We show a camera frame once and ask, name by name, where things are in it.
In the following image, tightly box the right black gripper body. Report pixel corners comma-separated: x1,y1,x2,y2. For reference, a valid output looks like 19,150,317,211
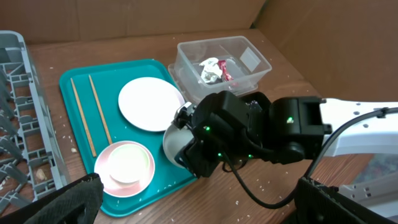
174,93,272,177

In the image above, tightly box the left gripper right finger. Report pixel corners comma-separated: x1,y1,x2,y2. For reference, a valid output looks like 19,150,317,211
294,175,397,224

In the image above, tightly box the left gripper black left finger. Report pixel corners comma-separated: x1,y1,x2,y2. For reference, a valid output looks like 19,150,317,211
1,173,104,224

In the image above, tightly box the red snack wrapper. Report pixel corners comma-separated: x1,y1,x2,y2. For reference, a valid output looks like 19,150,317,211
218,60,233,82

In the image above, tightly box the grey bowl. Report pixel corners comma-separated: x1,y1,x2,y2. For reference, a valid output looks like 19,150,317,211
162,124,193,169

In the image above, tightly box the white tissue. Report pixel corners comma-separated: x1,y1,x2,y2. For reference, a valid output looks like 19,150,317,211
199,57,223,83

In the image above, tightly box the white cup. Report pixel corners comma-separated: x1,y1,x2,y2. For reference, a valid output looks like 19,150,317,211
108,144,150,184

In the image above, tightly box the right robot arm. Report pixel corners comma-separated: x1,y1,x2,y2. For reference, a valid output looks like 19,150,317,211
171,91,397,177

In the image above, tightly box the grey dishwasher rack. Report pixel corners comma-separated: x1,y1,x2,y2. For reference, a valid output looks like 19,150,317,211
1,30,70,215

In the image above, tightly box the left wooden chopstick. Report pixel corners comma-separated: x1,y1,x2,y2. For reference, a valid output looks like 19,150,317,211
70,78,97,157

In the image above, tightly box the wooden chopstick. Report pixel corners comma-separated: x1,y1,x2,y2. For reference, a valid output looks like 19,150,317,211
88,75,113,145
70,78,97,157

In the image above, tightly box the clear plastic bin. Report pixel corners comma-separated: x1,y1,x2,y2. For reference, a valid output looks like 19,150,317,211
168,36,272,103

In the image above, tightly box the right wooden chopstick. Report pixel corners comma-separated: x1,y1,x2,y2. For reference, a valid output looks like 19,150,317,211
88,75,113,145

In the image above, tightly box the large white plate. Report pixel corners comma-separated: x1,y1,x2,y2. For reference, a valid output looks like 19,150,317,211
118,77,185,132

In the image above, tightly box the teal plastic tray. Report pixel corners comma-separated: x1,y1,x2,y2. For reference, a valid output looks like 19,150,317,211
59,59,195,217

